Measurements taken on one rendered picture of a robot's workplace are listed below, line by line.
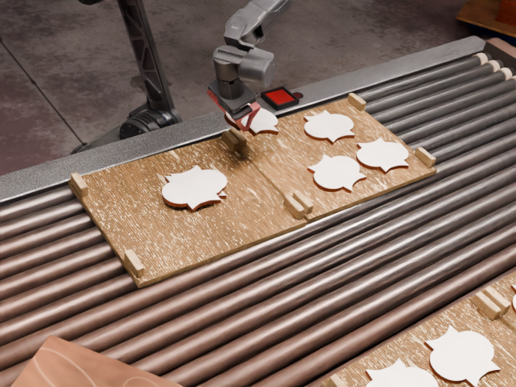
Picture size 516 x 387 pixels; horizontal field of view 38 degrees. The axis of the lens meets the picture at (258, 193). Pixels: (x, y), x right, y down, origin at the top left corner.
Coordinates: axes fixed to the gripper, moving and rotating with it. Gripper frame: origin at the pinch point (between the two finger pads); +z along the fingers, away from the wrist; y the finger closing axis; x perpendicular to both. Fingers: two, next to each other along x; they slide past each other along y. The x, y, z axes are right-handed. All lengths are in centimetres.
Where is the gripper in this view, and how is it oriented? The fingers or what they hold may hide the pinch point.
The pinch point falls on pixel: (236, 118)
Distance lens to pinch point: 169.6
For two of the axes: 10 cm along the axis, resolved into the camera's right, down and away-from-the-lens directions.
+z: 0.8, 6.0, 7.9
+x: 8.1, -5.1, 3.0
